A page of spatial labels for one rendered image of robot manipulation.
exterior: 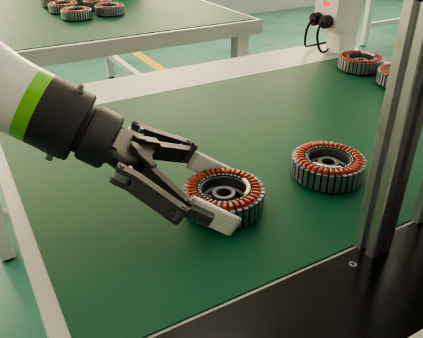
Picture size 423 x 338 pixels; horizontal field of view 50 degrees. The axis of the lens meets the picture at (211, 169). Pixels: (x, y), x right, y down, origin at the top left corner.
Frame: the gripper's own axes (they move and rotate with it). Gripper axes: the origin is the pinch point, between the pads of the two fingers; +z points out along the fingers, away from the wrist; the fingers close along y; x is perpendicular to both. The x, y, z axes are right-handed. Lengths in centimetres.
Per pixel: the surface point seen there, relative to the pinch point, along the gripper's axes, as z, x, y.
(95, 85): -24, -16, -50
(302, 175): 10.5, 6.1, -5.3
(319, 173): 11.7, 8.1, -3.9
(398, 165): 8.9, 19.2, 12.8
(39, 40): -46, -29, -91
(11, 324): -16, -98, -44
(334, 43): 29, 17, -77
